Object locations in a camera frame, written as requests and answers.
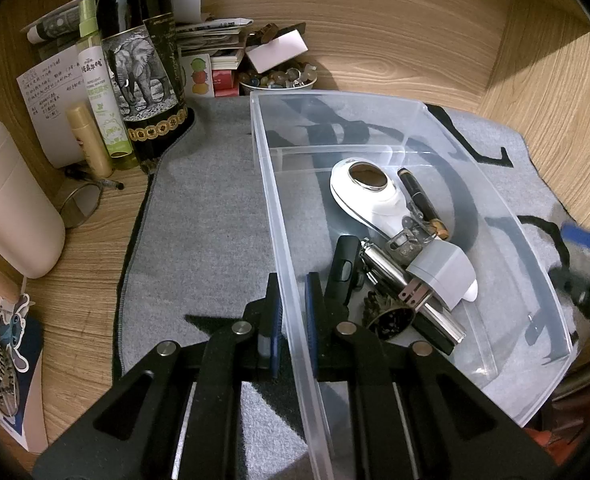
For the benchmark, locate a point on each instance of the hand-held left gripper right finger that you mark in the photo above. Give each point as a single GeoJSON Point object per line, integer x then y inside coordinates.
{"type": "Point", "coordinates": [313, 322]}

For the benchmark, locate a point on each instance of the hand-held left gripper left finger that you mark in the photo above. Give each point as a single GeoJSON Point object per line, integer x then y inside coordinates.
{"type": "Point", "coordinates": [275, 322]}

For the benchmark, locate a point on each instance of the black plastic clip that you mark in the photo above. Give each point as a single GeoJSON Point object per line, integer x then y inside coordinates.
{"type": "Point", "coordinates": [344, 265]}

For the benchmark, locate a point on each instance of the silver metal cylinder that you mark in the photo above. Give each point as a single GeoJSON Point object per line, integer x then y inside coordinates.
{"type": "Point", "coordinates": [387, 267]}

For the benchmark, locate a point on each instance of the metal clipper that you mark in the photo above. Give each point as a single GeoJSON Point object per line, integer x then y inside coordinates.
{"type": "Point", "coordinates": [409, 242]}

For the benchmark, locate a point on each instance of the black rectangular bar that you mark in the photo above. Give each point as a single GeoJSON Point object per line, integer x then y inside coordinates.
{"type": "Point", "coordinates": [437, 335]}

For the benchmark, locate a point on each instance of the clear plastic storage bin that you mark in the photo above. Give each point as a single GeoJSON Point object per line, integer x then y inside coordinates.
{"type": "Point", "coordinates": [295, 195]}

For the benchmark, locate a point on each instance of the white oval handheld device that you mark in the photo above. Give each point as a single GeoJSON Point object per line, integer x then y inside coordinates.
{"type": "Point", "coordinates": [370, 197]}

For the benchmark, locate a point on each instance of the white power adapter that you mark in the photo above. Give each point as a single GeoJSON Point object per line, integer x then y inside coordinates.
{"type": "Point", "coordinates": [442, 270]}

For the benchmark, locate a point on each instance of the black fountain pen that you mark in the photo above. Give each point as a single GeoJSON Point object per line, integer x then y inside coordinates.
{"type": "Point", "coordinates": [415, 192]}

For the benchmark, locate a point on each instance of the grey felt mat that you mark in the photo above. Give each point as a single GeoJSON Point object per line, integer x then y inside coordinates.
{"type": "Point", "coordinates": [200, 210]}

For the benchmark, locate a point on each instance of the orange cloth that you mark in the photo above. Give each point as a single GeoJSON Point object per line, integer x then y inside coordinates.
{"type": "Point", "coordinates": [550, 439]}

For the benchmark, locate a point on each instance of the small round mirror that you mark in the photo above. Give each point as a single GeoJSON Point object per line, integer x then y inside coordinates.
{"type": "Point", "coordinates": [78, 207]}

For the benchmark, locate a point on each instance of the bowl of stones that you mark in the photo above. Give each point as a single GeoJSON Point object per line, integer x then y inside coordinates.
{"type": "Point", "coordinates": [280, 80]}

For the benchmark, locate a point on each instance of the red box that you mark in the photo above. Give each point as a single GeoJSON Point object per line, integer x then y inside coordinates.
{"type": "Point", "coordinates": [225, 84]}

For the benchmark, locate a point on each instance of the cartoon sticker card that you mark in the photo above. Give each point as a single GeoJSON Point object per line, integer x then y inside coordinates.
{"type": "Point", "coordinates": [27, 350]}

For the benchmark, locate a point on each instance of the fruit sticker card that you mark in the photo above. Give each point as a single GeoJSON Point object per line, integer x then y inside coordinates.
{"type": "Point", "coordinates": [198, 74]}

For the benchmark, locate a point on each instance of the beige tube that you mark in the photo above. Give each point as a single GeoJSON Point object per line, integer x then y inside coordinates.
{"type": "Point", "coordinates": [89, 140]}

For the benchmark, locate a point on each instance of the white card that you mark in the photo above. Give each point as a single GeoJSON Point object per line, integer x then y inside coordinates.
{"type": "Point", "coordinates": [276, 51]}

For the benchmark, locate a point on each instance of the green spray bottle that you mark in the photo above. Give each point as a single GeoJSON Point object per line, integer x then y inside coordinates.
{"type": "Point", "coordinates": [97, 95]}

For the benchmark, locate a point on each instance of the dark brown clip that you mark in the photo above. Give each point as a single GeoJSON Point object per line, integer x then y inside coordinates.
{"type": "Point", "coordinates": [267, 31]}

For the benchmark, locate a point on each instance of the beige pouch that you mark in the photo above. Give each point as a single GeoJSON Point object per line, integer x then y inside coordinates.
{"type": "Point", "coordinates": [10, 202]}

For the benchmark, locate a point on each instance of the stack of papers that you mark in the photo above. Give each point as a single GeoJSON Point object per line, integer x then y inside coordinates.
{"type": "Point", "coordinates": [210, 31]}

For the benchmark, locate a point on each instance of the white handwritten note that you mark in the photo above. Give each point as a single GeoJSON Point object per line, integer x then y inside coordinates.
{"type": "Point", "coordinates": [45, 100]}

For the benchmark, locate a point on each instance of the dark elephant label wine bottle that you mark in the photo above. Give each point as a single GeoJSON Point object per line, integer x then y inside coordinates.
{"type": "Point", "coordinates": [135, 5]}

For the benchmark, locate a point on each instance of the rolled printed paper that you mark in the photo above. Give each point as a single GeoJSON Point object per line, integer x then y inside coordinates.
{"type": "Point", "coordinates": [50, 25]}

